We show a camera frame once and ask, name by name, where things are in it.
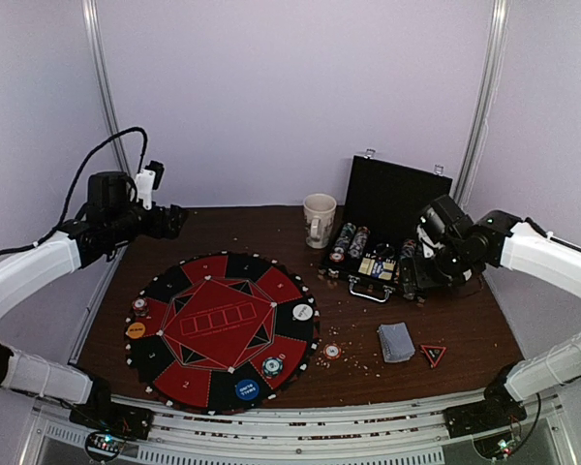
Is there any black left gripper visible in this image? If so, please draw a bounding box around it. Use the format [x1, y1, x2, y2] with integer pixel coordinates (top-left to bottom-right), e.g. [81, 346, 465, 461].
[107, 203, 188, 243]

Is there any red white chip stack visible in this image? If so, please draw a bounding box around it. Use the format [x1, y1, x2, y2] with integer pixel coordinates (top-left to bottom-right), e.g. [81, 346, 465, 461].
[132, 297, 149, 317]

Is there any poker chip row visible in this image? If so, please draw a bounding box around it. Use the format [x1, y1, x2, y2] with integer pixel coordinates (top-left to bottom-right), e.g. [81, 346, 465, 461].
[348, 226, 370, 259]
[329, 223, 357, 263]
[399, 238, 416, 263]

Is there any grey playing card deck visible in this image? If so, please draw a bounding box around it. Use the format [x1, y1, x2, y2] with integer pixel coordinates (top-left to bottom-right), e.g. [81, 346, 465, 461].
[378, 322, 415, 363]

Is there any orange big blind button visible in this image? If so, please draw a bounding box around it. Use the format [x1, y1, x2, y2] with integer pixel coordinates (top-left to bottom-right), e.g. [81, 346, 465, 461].
[125, 322, 146, 340]

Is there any orange white chip stack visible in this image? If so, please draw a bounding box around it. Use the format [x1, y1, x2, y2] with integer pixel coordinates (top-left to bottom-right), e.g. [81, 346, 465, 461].
[323, 343, 342, 360]

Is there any white dealer button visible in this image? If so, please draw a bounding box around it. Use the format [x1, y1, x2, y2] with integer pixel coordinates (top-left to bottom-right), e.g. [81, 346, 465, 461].
[292, 303, 314, 322]

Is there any green white chip stack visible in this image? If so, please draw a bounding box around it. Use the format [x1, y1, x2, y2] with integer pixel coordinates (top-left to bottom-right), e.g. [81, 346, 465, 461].
[261, 356, 284, 378]

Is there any blue small blind button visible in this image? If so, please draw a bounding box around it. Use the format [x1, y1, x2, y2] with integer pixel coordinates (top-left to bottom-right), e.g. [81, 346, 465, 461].
[235, 379, 260, 402]

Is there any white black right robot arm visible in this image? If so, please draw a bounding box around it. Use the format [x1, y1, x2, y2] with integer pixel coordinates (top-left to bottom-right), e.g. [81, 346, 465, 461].
[411, 195, 581, 428]

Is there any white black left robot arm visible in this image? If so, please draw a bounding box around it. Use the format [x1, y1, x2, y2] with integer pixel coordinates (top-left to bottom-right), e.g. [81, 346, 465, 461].
[0, 163, 187, 430]

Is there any blue card box in case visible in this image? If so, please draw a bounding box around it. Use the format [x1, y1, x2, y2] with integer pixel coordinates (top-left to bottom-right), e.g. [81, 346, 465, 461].
[369, 258, 396, 281]

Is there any black poker chip case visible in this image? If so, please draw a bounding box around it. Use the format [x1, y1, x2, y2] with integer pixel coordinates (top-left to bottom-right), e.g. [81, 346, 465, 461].
[319, 155, 452, 303]

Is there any black red triangular token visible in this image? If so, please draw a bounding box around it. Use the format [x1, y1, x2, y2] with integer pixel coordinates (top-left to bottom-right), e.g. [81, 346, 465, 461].
[419, 344, 446, 369]

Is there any round red black poker mat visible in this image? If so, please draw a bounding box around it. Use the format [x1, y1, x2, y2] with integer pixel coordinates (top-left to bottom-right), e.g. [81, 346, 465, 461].
[125, 251, 320, 415]

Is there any cream ceramic mug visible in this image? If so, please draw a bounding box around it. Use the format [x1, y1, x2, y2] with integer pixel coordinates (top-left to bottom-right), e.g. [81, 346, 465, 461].
[303, 193, 337, 249]

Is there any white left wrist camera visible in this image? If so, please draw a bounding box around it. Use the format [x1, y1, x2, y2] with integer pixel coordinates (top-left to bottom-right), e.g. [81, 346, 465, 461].
[135, 161, 165, 210]

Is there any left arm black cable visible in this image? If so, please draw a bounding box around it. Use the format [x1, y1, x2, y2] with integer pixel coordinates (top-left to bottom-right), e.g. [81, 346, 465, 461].
[0, 126, 151, 272]

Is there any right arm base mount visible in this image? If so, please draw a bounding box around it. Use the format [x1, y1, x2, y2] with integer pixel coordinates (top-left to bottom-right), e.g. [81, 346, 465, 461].
[443, 397, 527, 438]

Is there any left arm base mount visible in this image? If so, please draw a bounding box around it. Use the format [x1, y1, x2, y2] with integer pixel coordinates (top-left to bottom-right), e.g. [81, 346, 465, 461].
[69, 387, 154, 440]

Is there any right aluminium frame post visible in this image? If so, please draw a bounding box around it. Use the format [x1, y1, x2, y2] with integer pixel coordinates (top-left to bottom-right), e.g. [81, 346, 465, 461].
[453, 0, 509, 209]

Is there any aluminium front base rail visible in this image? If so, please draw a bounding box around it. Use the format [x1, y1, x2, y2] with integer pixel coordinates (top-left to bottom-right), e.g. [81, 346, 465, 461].
[28, 380, 580, 465]

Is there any aluminium corner frame post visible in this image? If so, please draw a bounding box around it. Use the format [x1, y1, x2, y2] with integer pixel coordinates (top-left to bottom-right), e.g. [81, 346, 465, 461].
[80, 0, 130, 171]

